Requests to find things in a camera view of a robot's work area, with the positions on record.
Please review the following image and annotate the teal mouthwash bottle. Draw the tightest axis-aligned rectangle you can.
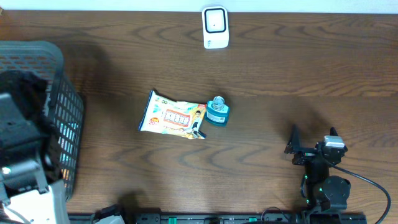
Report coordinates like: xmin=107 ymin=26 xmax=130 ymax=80
xmin=205 ymin=96 xmax=230 ymax=126

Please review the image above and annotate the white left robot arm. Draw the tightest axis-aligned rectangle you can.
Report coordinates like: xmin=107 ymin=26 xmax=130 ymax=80
xmin=1 ymin=70 xmax=69 ymax=223

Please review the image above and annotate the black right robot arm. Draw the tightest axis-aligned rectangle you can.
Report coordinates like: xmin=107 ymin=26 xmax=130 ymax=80
xmin=284 ymin=126 xmax=367 ymax=224

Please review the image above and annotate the white barcode scanner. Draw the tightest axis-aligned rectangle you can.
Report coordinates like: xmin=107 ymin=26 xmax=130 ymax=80
xmin=201 ymin=6 xmax=229 ymax=49

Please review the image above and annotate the grey plastic mesh basket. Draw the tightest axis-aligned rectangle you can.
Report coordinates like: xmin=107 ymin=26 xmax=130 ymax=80
xmin=1 ymin=40 xmax=85 ymax=200

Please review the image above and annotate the black mounting rail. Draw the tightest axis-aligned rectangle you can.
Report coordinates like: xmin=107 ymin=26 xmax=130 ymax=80
xmin=68 ymin=212 xmax=368 ymax=224

